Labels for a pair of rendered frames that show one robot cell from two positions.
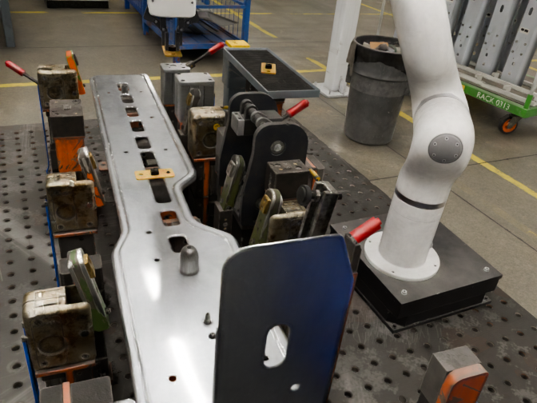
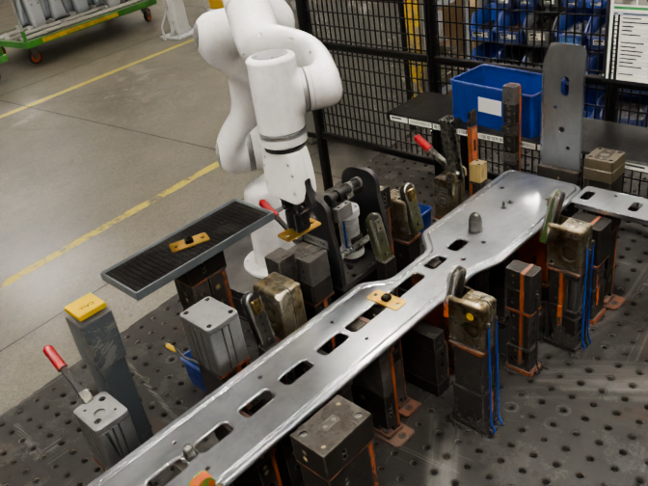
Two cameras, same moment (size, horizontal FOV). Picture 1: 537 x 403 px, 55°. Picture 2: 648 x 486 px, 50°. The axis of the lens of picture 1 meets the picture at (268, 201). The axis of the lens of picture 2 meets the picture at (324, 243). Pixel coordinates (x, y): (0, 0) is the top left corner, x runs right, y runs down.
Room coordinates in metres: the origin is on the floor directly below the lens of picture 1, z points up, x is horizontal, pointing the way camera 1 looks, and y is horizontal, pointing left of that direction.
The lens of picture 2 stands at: (1.47, 1.38, 1.89)
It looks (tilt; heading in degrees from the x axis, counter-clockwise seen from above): 31 degrees down; 252
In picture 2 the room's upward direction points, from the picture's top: 9 degrees counter-clockwise
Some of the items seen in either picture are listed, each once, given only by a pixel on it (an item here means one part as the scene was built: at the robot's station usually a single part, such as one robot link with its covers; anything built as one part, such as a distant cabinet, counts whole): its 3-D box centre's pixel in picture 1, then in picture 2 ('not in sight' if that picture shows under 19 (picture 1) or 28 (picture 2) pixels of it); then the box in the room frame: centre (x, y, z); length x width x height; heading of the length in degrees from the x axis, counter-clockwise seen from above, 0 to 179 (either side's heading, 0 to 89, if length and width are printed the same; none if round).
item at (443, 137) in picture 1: (435, 156); (271, 165); (1.02, -0.35, 1.10); 0.19 x 0.12 x 0.24; 170
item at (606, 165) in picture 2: not in sight; (600, 214); (0.26, 0.08, 0.88); 0.08 x 0.08 x 0.36; 24
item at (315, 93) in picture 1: (267, 69); (191, 244); (1.33, 0.04, 1.16); 0.37 x 0.14 x 0.02; 24
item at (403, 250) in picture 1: (410, 226); (271, 234); (1.06, -0.35, 0.89); 0.19 x 0.19 x 0.18
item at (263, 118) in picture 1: (254, 209); (349, 271); (0.98, 0.03, 0.94); 0.18 x 0.13 x 0.49; 24
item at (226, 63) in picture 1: (232, 117); (120, 395); (1.57, 0.15, 0.92); 0.08 x 0.08 x 0.44; 24
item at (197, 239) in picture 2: (268, 66); (188, 240); (1.33, 0.04, 1.17); 0.08 x 0.04 x 0.01; 3
